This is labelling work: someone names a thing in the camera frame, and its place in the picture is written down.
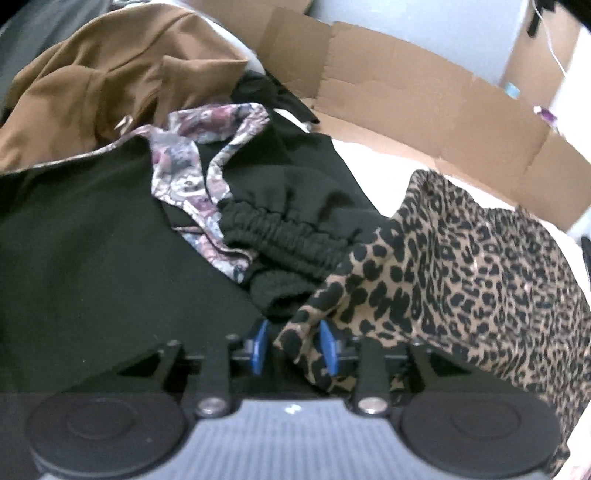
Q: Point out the flattened cardboard box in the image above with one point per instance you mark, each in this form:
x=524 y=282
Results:
x=392 y=78

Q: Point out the large black garment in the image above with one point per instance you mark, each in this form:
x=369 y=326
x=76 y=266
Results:
x=69 y=254

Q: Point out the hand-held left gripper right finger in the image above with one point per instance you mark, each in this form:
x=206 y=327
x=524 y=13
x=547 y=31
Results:
x=328 y=350

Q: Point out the leopard print pants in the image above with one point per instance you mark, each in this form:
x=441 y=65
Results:
x=461 y=277

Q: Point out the floral print garment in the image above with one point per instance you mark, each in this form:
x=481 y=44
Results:
x=180 y=157

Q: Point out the brown garment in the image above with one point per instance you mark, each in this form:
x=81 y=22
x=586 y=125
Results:
x=92 y=83

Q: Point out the small purple object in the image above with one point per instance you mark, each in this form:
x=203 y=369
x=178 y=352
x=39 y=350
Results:
x=545 y=113

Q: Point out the black elastic waist pants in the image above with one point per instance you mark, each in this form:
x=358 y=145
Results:
x=300 y=184

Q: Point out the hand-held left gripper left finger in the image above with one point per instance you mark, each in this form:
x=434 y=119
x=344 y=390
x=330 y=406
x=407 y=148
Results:
x=261 y=346

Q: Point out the white bed sheet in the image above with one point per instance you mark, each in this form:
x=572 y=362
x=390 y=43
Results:
x=369 y=157

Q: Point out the upright cardboard box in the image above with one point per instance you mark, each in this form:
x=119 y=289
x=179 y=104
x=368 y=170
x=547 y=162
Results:
x=531 y=60

